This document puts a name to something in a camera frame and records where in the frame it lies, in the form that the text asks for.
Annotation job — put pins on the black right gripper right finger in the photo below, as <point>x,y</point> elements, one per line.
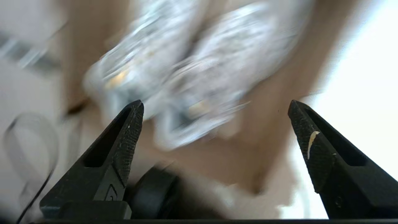
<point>335,174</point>

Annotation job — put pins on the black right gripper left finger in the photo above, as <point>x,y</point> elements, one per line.
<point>105,168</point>

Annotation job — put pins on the brown cardboard shoe box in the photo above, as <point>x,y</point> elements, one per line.
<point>267,130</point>

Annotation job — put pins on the white lace-up sneaker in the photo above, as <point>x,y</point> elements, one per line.
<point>230,68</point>
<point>140,62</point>

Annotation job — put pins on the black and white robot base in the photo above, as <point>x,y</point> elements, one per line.
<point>168,196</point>

